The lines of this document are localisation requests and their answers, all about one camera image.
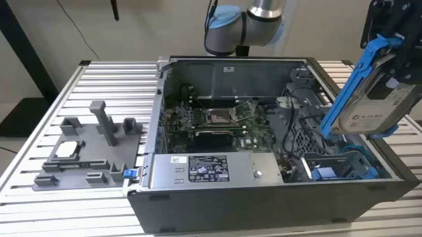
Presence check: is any hard disk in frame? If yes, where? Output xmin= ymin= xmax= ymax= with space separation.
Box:
xmin=320 ymin=33 xmax=422 ymax=140

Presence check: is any blue disk wire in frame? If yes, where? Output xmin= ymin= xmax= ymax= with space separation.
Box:
xmin=341 ymin=144 xmax=366 ymax=158

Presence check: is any black RAM slot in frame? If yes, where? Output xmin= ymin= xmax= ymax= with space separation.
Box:
xmin=194 ymin=124 xmax=245 ymax=130

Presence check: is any dark plastic drive latch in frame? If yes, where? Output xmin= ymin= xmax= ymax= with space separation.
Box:
xmin=289 ymin=68 xmax=314 ymax=87

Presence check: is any grey perforated drive cage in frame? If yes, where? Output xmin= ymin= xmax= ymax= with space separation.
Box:
xmin=266 ymin=81 xmax=334 ymax=158

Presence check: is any green motherboard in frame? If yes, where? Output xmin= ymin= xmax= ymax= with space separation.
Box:
xmin=163 ymin=96 xmax=281 ymax=155

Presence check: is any CPU socket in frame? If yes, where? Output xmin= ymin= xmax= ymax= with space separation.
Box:
xmin=206 ymin=107 xmax=238 ymax=124

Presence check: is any black graphics card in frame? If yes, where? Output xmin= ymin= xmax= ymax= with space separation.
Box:
xmin=193 ymin=130 xmax=237 ymax=153

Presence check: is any black antenna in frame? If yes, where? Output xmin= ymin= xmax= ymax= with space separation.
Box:
xmin=110 ymin=0 xmax=121 ymax=22

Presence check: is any black open PC case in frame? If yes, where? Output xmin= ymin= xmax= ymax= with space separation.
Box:
xmin=122 ymin=55 xmax=422 ymax=234

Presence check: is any silver power supply unit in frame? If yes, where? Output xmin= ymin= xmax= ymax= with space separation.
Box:
xmin=149 ymin=152 xmax=285 ymax=190

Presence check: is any grey parts rack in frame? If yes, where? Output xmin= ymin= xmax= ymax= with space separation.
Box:
xmin=33 ymin=100 xmax=143 ymax=192

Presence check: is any silver CPU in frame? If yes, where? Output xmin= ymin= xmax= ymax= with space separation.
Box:
xmin=55 ymin=142 xmax=82 ymax=158

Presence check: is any black stand pole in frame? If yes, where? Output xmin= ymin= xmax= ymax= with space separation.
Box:
xmin=0 ymin=0 xmax=61 ymax=104

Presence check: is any black stand base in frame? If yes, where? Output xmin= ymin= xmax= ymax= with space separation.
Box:
xmin=0 ymin=97 xmax=51 ymax=138

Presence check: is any white cable connector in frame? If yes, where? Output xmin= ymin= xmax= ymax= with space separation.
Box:
xmin=276 ymin=97 xmax=296 ymax=108

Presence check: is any long black wire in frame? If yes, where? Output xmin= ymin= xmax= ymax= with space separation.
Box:
xmin=282 ymin=88 xmax=306 ymax=160

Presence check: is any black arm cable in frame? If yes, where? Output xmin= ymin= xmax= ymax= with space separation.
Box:
xmin=205 ymin=0 xmax=221 ymax=52

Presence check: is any blue disk carrier handle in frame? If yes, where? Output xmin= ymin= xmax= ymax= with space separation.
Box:
xmin=312 ymin=167 xmax=338 ymax=179

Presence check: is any thin black wall cable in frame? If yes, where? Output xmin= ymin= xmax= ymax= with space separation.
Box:
xmin=54 ymin=0 xmax=103 ymax=61

